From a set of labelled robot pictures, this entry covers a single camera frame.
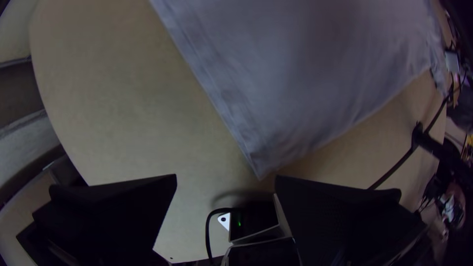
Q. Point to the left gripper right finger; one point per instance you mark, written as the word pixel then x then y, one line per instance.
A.
pixel 343 225

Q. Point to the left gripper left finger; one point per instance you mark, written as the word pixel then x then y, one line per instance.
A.
pixel 107 221

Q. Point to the grey t-shirt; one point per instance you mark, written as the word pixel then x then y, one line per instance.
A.
pixel 303 74

